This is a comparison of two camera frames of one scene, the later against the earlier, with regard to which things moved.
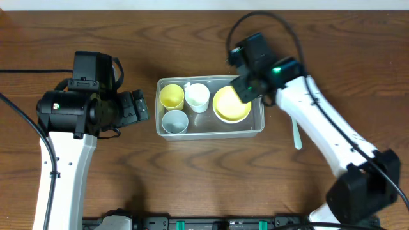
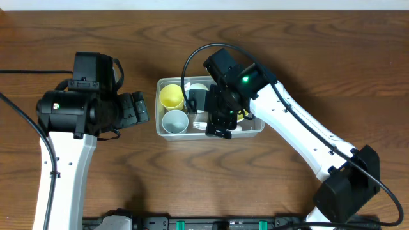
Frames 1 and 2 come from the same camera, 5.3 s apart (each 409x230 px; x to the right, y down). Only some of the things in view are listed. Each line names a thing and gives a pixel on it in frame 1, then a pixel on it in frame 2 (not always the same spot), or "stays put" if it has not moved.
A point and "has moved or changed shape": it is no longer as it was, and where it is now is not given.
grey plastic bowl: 228,107 has moved or changed shape
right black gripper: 248,84 -> 219,120
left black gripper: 126,108 stays put
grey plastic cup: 174,121 stays put
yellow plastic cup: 171,96 stays put
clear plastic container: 203,107 stays put
